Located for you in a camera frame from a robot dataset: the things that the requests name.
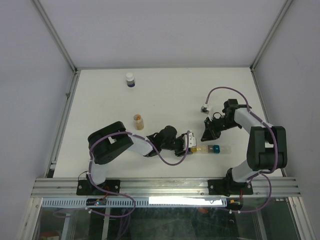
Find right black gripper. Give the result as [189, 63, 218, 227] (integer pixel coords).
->
[200, 115, 239, 142]

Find clear bottle yellow pills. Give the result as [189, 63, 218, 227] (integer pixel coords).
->
[133, 117, 144, 131]

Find clear bottle cap orange label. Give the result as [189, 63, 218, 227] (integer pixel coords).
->
[133, 114, 142, 121]

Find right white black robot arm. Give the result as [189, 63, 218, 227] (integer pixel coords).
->
[200, 99, 288, 197]

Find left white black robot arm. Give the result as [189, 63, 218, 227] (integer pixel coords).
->
[86, 121, 197, 195]

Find white cap blue pill bottle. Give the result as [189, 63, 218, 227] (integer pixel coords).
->
[125, 72, 136, 88]

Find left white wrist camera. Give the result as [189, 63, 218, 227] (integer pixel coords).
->
[185, 131, 197, 149]

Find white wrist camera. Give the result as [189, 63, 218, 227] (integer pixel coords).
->
[200, 103, 213, 115]
[185, 131, 197, 149]

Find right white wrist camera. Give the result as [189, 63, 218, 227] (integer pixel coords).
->
[200, 103, 213, 115]

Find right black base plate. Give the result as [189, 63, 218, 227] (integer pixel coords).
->
[207, 178, 253, 197]

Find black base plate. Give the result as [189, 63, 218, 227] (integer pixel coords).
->
[76, 179, 121, 196]
[207, 178, 253, 197]

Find right aluminium frame post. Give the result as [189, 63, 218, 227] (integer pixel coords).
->
[249, 0, 294, 72]

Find aluminium frame post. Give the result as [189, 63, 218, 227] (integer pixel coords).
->
[249, 0, 294, 72]
[31, 0, 78, 73]

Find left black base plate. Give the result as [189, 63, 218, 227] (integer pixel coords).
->
[76, 179, 121, 196]

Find aluminium mounting rail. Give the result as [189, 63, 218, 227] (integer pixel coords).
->
[31, 176, 301, 198]

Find white slotted cable duct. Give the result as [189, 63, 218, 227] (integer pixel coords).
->
[42, 196, 227, 208]

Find left aluminium frame post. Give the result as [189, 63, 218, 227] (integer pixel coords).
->
[31, 0, 78, 73]

